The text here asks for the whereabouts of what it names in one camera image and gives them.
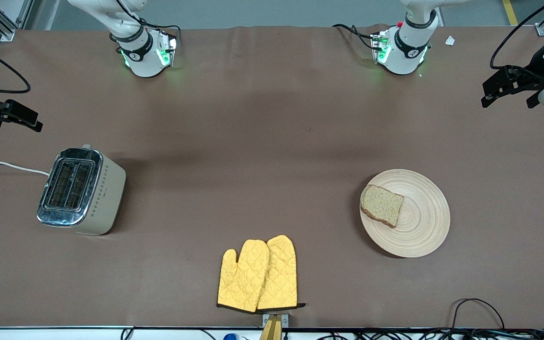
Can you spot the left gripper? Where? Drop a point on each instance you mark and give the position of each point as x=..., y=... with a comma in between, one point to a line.
x=534, y=72

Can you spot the round light wooden plate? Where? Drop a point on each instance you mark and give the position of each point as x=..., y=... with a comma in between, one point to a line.
x=423, y=217

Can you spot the brown bread slice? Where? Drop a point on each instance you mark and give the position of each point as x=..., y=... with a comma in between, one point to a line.
x=383, y=205

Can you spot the beige chrome two-slot toaster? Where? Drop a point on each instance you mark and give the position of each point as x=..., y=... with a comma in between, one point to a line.
x=88, y=198

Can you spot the small white paper scrap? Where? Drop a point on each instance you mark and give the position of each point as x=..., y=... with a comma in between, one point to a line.
x=450, y=40

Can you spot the brown table cover mat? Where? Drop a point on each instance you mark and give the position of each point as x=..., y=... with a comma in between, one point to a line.
x=272, y=118

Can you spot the yellow quilted oven mitt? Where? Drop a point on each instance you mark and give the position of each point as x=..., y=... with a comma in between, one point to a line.
x=281, y=274
x=243, y=278

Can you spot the blue cap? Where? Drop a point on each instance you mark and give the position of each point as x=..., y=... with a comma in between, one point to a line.
x=230, y=337

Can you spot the small metal bracket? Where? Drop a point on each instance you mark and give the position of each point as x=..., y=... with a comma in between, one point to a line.
x=285, y=320

